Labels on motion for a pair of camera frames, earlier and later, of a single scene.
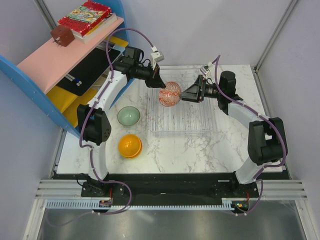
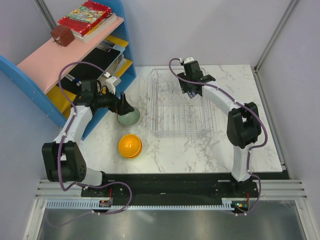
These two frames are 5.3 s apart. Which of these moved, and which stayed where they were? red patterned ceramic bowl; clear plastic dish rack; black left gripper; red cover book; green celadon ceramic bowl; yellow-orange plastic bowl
Moved: black left gripper; red patterned ceramic bowl
Stayed: clear plastic dish rack; green celadon ceramic bowl; red cover book; yellow-orange plastic bowl
